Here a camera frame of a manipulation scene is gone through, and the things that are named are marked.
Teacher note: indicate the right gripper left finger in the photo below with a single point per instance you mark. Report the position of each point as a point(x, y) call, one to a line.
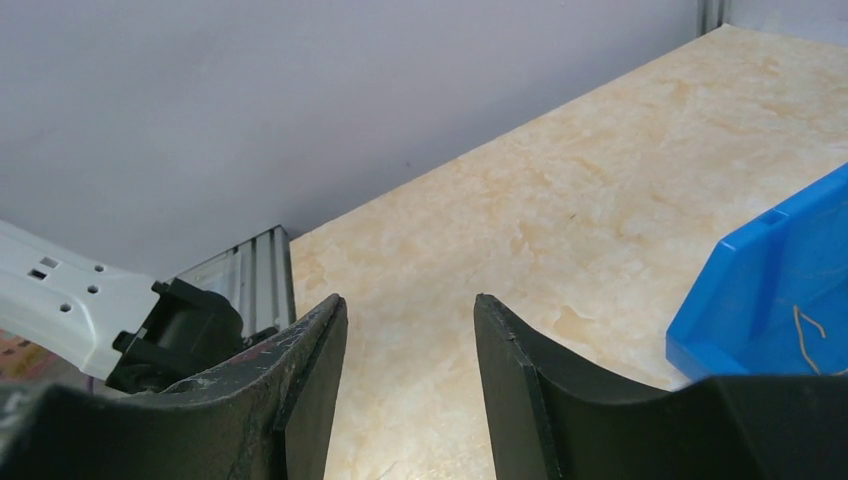
point(267, 413)

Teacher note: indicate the blue three-compartment plastic bin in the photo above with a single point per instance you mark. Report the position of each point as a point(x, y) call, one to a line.
point(772, 296)

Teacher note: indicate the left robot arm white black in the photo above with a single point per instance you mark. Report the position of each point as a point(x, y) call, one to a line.
point(130, 330)

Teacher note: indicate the aluminium frame post right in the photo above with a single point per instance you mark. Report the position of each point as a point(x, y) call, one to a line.
point(711, 14)

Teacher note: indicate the aluminium frame post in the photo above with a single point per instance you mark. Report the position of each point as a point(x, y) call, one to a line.
point(256, 277)
point(711, 14)

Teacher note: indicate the aluminium frame post left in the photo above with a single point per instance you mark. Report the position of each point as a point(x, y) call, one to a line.
point(256, 277)

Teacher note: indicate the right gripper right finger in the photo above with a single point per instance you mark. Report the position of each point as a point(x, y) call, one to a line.
point(553, 414)

